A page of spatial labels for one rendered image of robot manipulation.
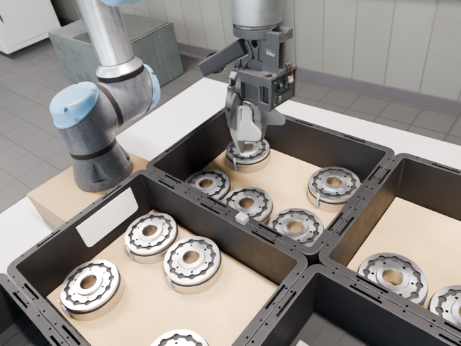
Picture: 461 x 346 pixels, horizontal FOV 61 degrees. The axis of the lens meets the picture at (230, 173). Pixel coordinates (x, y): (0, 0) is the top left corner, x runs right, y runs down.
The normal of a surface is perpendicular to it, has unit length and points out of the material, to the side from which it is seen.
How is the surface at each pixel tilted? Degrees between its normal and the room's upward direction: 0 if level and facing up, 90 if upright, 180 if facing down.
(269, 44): 82
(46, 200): 4
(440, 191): 90
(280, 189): 0
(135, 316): 0
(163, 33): 90
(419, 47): 90
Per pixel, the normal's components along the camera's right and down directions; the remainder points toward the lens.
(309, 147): -0.64, 0.56
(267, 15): 0.39, 0.51
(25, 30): 0.74, 0.36
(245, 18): -0.43, 0.54
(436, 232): -0.13, -0.75
